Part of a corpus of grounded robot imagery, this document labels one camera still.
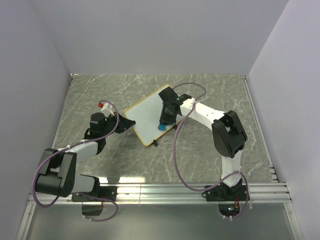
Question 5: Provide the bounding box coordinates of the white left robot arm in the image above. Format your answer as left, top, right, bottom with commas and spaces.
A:
31, 112, 136, 201

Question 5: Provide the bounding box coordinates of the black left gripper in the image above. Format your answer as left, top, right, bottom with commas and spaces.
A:
101, 111, 135, 138

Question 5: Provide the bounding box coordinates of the blue whiteboard eraser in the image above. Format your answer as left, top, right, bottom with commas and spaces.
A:
158, 123, 167, 132

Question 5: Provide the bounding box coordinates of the aluminium front mounting rail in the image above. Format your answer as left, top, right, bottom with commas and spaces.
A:
16, 182, 292, 240

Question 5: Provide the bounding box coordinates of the black left whiteboard foot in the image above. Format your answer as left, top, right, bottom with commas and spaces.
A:
152, 140, 158, 147

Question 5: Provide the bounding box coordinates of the aluminium right side rail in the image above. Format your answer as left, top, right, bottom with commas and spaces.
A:
241, 75, 279, 183

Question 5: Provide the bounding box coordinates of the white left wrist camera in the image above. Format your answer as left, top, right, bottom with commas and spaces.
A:
98, 100, 115, 118

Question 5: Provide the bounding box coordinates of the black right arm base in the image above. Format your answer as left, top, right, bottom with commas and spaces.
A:
201, 185, 250, 202

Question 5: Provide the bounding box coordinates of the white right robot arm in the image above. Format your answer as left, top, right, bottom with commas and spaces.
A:
158, 87, 248, 200

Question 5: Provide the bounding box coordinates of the yellow framed whiteboard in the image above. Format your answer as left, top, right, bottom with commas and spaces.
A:
124, 84, 174, 147

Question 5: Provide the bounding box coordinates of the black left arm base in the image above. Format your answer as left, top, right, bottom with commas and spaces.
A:
71, 185, 118, 202

